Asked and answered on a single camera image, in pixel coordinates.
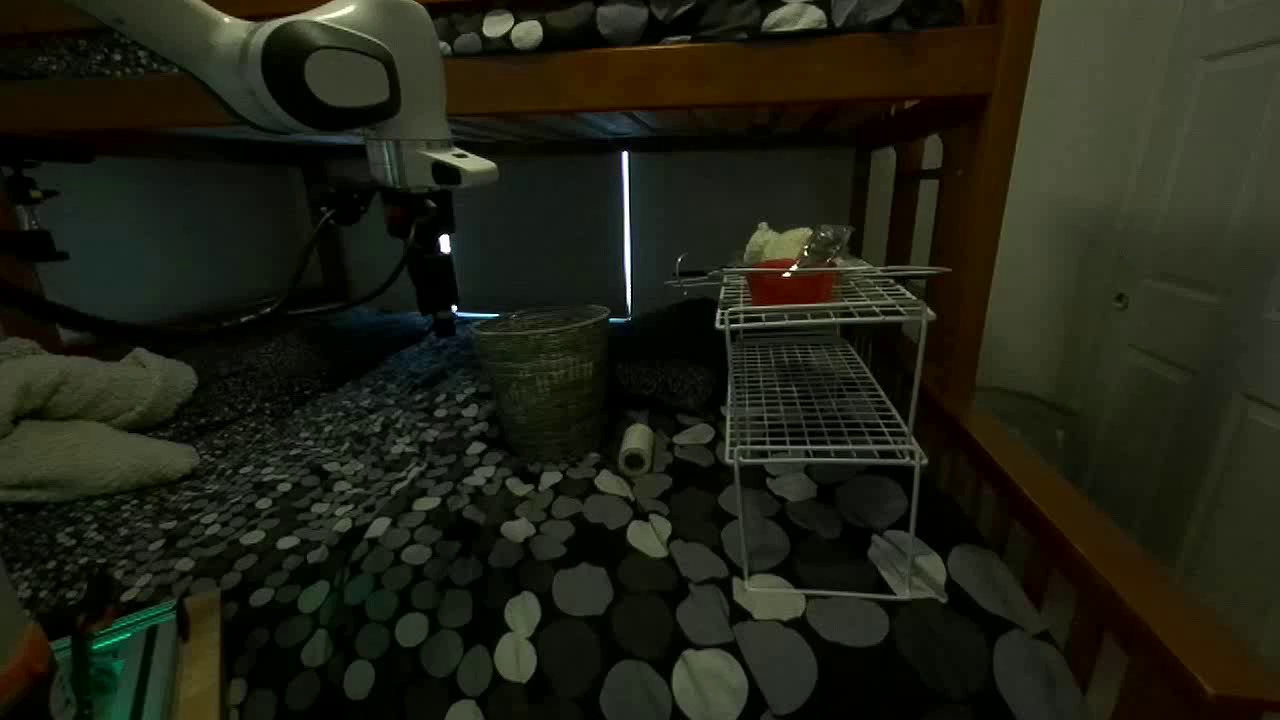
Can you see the white panel door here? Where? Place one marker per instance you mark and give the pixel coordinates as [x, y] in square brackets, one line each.
[1173, 295]

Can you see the spotted bunk mattress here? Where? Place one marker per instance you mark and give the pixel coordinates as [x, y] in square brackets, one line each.
[695, 16]

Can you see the red bowl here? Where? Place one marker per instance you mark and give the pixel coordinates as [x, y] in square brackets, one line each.
[788, 280]

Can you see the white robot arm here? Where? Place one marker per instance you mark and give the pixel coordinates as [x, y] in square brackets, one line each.
[202, 54]

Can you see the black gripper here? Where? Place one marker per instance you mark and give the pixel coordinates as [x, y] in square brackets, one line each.
[424, 226]

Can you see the woven wicker basket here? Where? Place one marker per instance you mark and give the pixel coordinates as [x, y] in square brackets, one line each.
[546, 380]

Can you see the dark spotted bedspread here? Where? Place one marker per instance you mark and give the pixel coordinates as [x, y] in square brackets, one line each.
[443, 561]

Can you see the white plush toy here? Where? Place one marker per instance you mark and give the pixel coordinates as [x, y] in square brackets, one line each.
[776, 241]

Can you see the green lit box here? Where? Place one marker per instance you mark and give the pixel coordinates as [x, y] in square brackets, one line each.
[116, 661]

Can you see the wooden bunk bed frame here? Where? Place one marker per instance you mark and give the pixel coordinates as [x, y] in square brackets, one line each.
[745, 73]

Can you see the dark window blind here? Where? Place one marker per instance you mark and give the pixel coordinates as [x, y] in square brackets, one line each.
[743, 221]

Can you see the white folded blanket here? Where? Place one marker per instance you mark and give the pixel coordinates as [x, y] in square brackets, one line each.
[82, 415]

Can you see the blue cloth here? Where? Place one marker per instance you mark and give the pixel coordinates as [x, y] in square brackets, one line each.
[384, 344]

